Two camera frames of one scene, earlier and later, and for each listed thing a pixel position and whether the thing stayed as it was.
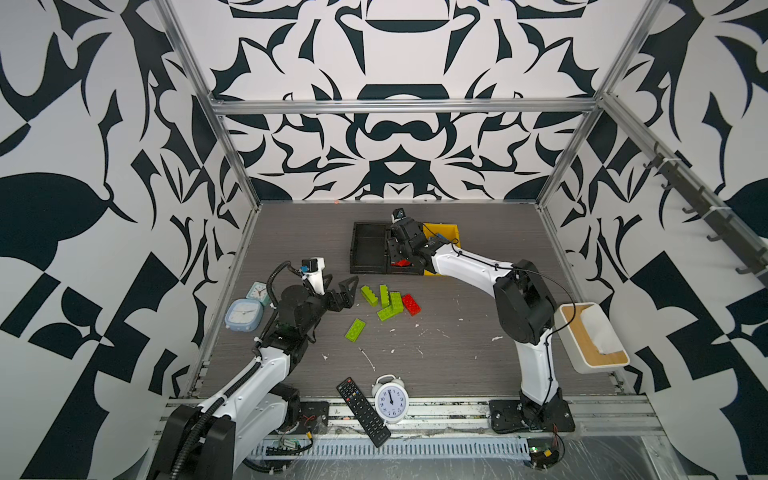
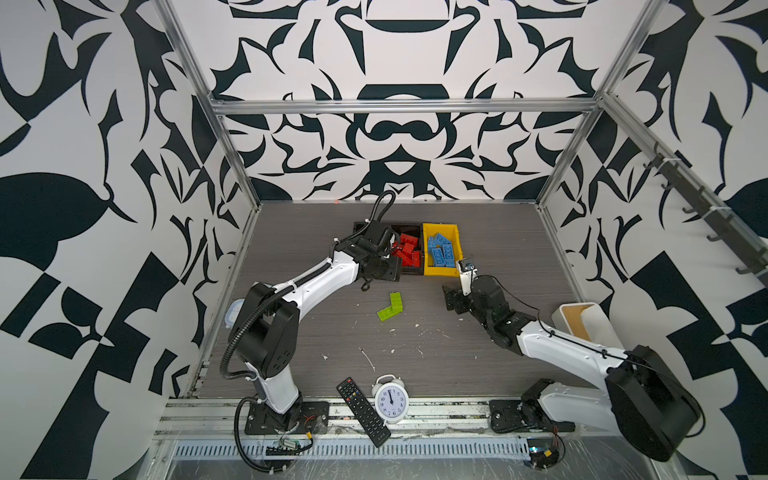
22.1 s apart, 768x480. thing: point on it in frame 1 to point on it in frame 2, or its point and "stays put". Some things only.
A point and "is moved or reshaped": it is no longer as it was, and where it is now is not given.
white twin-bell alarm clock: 391,398 stays put
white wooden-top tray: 586,340 stays put
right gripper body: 397,253 to 463,304
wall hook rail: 746,239 stays put
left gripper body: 315,307 to 386,268
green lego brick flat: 387,313 stays put
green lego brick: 396,301 stays put
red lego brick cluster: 411,305 is moved or reshaped
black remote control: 363,412 stays put
